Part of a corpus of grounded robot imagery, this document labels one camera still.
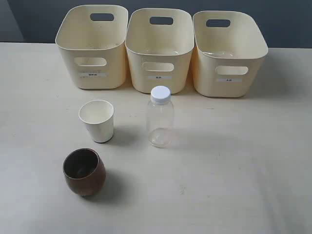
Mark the cream plastic bin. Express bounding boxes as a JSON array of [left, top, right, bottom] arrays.
[[55, 5, 128, 89], [191, 11, 269, 98], [125, 8, 195, 94]]

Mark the middle cream plastic bin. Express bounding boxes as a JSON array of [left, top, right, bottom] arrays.
[[125, 8, 195, 94]]

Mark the brown wooden cup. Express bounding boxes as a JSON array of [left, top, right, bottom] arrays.
[[63, 148, 106, 196]]

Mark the clear plastic bottle white cap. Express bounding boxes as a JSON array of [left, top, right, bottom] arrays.
[[147, 86, 174, 148]]

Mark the white paper cup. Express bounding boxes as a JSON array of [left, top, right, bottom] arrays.
[[78, 100, 114, 143]]

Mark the left cream plastic bin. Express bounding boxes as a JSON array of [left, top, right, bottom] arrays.
[[55, 5, 128, 89]]

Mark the right cream plastic bin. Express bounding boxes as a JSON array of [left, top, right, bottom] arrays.
[[191, 11, 269, 98]]

